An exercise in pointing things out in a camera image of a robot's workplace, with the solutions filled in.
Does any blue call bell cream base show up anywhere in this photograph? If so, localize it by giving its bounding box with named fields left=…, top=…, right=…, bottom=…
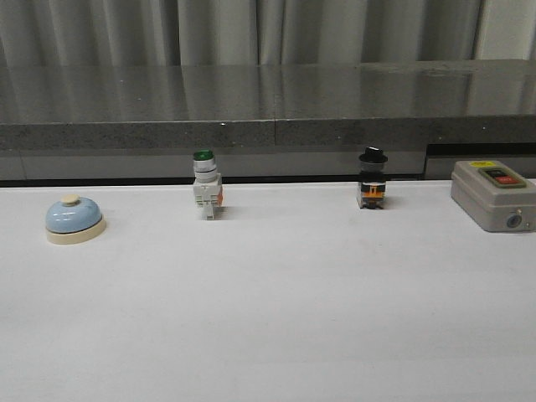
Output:
left=45, top=194, right=106, bottom=245

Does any grey granite counter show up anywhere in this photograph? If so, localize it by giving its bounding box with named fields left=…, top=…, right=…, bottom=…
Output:
left=1, top=60, right=535, bottom=186

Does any grey pleated curtain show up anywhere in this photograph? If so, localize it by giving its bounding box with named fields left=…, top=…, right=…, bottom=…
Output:
left=1, top=1, right=535, bottom=67

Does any green pushbutton switch white body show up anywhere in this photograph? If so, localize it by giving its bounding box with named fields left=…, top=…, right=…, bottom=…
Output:
left=193, top=149, right=223, bottom=219

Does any black rotary selector switch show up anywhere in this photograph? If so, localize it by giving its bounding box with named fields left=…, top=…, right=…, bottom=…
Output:
left=357, top=147, right=389, bottom=209

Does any grey on off switch box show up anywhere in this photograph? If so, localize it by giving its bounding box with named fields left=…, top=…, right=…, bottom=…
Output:
left=451, top=160, right=535, bottom=233

